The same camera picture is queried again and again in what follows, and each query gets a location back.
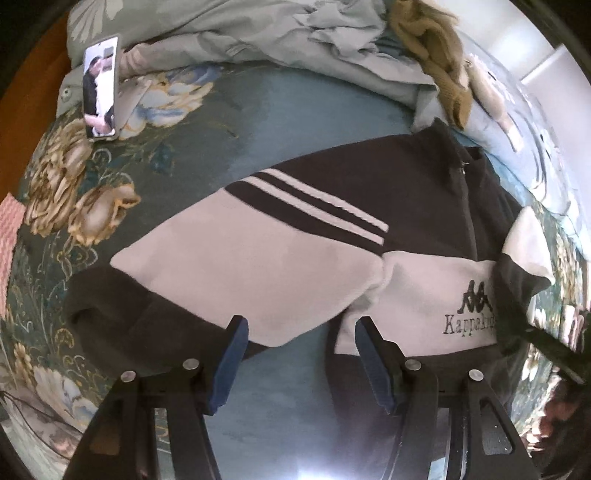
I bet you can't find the crumpled grey-green floral quilt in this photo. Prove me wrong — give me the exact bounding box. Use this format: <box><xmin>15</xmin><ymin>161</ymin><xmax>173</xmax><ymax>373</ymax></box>
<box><xmin>56</xmin><ymin>0</ymin><xmax>439</xmax><ymax>132</ymax></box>

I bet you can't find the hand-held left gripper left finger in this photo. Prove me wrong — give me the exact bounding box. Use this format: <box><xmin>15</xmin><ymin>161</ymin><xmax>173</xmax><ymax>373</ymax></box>
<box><xmin>62</xmin><ymin>315</ymin><xmax>249</xmax><ymax>480</ymax></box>

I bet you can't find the smartphone with lit screen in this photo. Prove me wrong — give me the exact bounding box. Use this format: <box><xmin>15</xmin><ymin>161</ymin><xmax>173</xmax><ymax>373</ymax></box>
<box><xmin>81</xmin><ymin>35</ymin><xmax>122</xmax><ymax>141</ymax></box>

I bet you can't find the white cabinet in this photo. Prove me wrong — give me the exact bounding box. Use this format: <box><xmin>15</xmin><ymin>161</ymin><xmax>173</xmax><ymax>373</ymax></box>
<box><xmin>521</xmin><ymin>45</ymin><xmax>585</xmax><ymax>121</ymax></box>

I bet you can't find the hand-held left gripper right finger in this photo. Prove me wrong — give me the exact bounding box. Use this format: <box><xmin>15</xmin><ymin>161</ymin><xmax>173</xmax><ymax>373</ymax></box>
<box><xmin>354</xmin><ymin>317</ymin><xmax>540</xmax><ymax>480</ymax></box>

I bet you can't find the olive knitted garment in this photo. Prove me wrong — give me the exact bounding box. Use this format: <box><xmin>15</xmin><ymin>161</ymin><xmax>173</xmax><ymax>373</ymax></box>
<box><xmin>387</xmin><ymin>0</ymin><xmax>474</xmax><ymax>130</ymax></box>

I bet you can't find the floral teal bed sheet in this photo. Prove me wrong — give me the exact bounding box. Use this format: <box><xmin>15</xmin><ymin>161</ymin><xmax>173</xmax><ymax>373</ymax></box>
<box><xmin>0</xmin><ymin>34</ymin><xmax>591</xmax><ymax>480</ymax></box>

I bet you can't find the black and white zip jacket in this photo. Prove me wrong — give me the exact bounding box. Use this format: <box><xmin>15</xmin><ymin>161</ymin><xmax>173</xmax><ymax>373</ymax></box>
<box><xmin>65</xmin><ymin>117</ymin><xmax>583</xmax><ymax>385</ymax></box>

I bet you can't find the pink knitted cloth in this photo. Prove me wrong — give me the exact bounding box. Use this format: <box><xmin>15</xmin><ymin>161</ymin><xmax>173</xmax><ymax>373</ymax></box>
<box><xmin>0</xmin><ymin>192</ymin><xmax>27</xmax><ymax>319</ymax></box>

